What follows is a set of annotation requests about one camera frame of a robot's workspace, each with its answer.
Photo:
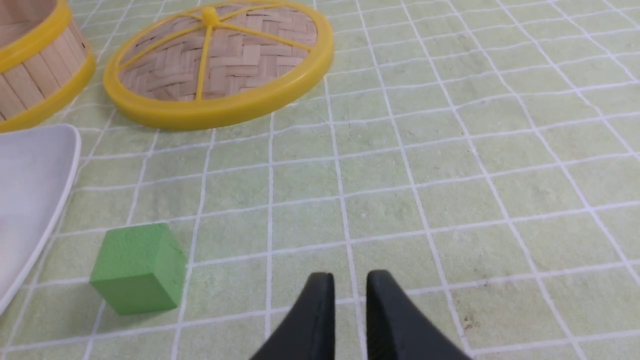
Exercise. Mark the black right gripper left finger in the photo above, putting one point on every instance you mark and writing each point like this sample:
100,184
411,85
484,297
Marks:
307,332

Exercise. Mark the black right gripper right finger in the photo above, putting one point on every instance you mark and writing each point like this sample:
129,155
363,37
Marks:
396,329

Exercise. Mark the white square plate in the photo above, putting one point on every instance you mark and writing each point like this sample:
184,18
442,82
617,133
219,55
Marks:
37,170

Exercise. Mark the green wooden cube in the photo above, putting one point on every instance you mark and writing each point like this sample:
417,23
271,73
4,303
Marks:
140,269

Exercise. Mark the green checkered tablecloth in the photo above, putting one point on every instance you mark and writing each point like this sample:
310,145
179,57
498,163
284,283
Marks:
485,152

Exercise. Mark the woven bamboo steamer lid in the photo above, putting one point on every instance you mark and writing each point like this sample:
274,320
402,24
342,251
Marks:
220,64

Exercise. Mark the bamboo steamer basket yellow rim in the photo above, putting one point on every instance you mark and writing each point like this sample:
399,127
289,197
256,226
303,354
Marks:
45,61

